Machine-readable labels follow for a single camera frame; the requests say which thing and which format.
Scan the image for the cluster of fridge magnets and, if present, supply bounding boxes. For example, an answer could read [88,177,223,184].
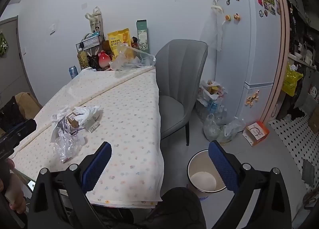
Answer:
[256,0,282,18]

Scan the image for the black wire basket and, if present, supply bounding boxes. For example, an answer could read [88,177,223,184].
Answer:
[76,35,104,53]

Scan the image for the floral tablecloth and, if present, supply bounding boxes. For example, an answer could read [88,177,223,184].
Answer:
[11,66,165,207]

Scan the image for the white refrigerator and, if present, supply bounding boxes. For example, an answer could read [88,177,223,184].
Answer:
[214,0,282,135]

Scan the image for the white gift bag with handle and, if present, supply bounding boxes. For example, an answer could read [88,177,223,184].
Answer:
[85,6,104,36]

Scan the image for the green hanging ornament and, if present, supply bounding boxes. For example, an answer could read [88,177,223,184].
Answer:
[0,32,8,57]

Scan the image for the plain brown cardboard box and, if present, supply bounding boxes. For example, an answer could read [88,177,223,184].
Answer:
[309,110,319,133]

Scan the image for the white paper label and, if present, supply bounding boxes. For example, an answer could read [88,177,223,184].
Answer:
[87,120,100,133]

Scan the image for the orange and white cardboard box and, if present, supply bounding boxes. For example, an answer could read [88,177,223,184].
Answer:
[242,121,270,147]

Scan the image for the red pink vase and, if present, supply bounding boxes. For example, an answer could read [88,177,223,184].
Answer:
[98,51,110,68]

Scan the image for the dark grey floor mat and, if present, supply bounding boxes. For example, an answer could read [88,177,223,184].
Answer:
[302,159,316,187]

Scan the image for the tall green box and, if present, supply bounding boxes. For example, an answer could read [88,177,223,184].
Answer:
[136,19,150,54]

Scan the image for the dark cloth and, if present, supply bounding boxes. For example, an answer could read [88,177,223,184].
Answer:
[0,97,27,130]

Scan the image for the white waste bin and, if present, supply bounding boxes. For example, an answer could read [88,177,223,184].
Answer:
[187,149,228,193]

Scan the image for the large clear plastic bag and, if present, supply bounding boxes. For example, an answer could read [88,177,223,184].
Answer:
[109,42,156,71]

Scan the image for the black utensil holder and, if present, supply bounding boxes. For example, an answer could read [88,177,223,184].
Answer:
[88,50,100,68]

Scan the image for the person's black trouser leg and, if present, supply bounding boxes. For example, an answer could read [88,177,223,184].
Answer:
[93,187,207,229]

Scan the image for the gold patterned canister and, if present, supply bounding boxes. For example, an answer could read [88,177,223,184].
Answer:
[77,51,89,70]

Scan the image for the grey door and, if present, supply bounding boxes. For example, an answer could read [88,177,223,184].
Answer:
[0,16,35,110]

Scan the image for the translucent hanging plastic bag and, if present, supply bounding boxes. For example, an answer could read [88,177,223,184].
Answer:
[203,2,225,51]

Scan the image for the gold figure magnets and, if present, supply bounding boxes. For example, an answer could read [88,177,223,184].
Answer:
[245,90,260,106]

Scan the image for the person's left hand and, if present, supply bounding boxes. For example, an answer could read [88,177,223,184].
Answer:
[5,159,27,214]

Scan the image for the clear plastic bag of bottles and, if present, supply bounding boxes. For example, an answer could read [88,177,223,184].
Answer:
[203,113,246,145]

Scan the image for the white plastic bag of bottles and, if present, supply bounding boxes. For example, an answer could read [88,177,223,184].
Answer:
[196,79,228,120]

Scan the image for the grey upholstered chair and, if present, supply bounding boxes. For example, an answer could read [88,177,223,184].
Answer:
[155,40,208,147]

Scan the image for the yellow plastic bag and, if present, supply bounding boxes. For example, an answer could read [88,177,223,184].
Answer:
[281,63,304,97]

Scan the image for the cluttered kitchen shelf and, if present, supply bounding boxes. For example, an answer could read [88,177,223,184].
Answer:
[287,0,319,70]

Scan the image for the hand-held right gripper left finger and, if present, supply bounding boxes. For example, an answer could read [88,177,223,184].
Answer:
[27,141,112,229]

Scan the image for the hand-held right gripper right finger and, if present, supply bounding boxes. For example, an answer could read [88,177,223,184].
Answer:
[208,141,292,229]

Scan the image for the yellow snack bag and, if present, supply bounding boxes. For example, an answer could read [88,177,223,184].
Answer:
[108,28,132,61]

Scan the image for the small brown cardboard box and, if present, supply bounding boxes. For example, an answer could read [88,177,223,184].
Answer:
[66,113,83,128]

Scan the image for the brown chair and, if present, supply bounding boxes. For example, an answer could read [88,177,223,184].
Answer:
[14,92,43,120]

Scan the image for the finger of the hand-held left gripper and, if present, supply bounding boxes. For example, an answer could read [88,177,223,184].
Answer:
[0,119,37,145]

